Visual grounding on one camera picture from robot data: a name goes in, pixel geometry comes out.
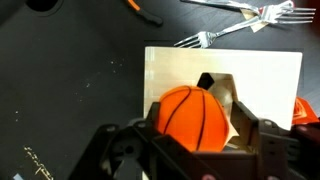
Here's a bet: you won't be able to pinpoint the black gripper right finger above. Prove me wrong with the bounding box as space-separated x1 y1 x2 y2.
230 99 320 180

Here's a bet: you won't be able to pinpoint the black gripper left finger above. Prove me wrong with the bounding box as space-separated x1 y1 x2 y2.
68 101 202 180

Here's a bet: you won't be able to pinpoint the orange toy basketball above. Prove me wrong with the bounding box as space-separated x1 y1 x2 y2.
155 85 232 154

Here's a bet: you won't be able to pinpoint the small orange block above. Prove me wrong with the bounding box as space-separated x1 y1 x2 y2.
291 96 320 127

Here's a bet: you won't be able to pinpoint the wooden shape sorter box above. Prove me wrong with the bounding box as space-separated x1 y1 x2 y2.
143 46 304 154

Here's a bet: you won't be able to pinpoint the silver fork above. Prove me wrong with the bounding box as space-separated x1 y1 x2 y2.
180 0 317 25
173 15 268 50

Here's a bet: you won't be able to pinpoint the beige paper tag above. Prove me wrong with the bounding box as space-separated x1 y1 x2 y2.
240 8 270 34

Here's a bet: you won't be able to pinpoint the orange handled pliers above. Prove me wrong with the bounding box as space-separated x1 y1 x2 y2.
124 0 164 27

